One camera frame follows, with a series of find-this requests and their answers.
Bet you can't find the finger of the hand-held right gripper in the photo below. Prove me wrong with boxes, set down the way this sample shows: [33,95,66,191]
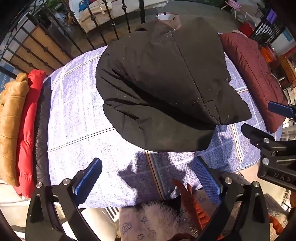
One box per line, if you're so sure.
[268,101,296,118]
[241,123,278,153]

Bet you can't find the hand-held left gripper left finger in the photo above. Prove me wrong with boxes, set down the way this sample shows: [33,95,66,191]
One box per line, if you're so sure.
[25,158,103,241]

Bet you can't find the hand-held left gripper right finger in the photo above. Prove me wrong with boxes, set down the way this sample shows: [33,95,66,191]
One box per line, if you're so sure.
[193,156,271,241]

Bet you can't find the black puffer jacket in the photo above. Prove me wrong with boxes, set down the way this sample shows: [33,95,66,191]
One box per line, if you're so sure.
[95,17,252,153]

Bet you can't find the white plastic crate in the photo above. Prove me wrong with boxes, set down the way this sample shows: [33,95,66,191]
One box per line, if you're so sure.
[279,118,296,142]

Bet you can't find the orange wooden furniture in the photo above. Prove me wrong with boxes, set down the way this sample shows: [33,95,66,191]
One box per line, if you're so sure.
[278,54,296,82]

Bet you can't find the maroon quilted jacket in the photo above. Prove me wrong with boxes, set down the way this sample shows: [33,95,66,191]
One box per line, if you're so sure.
[218,32,289,133]

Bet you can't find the white plastic basket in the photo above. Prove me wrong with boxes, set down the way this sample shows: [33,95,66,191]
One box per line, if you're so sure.
[80,207,121,241]

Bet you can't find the black quilted leather jacket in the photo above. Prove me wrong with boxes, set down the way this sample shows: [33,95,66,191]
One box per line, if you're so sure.
[32,80,52,186]

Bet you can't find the blue checked bed sheet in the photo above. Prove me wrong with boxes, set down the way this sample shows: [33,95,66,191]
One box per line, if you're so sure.
[43,45,269,208]

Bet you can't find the white fur trim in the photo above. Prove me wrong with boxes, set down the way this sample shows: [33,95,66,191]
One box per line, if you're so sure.
[137,200,199,237]

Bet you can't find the red puffer jacket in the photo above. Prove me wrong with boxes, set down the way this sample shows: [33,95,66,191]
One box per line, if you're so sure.
[13,69,47,198]

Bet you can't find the person's floral pajama pants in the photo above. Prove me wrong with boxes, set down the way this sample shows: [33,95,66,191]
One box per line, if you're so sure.
[119,171,289,241]

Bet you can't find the black metal rack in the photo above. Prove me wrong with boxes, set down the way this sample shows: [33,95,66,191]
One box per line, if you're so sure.
[249,9,285,45]

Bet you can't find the red plastic box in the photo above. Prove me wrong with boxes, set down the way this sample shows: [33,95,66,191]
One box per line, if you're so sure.
[238,21,258,38]

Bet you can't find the tan puffer jacket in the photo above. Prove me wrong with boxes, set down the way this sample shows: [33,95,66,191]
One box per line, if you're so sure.
[0,72,30,187]

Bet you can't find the pink stool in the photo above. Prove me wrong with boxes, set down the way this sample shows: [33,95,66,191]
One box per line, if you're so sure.
[220,0,240,18]

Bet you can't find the wooden panel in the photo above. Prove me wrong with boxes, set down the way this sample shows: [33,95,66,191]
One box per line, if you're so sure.
[13,25,78,75]

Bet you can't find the brown paper bag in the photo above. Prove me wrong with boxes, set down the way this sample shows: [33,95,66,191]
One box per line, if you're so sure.
[155,13,181,30]

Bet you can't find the black iron railing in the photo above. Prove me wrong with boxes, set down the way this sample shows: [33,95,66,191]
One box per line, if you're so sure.
[0,0,148,80]

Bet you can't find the beige cushions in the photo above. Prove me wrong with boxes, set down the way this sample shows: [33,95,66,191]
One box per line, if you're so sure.
[77,0,140,33]

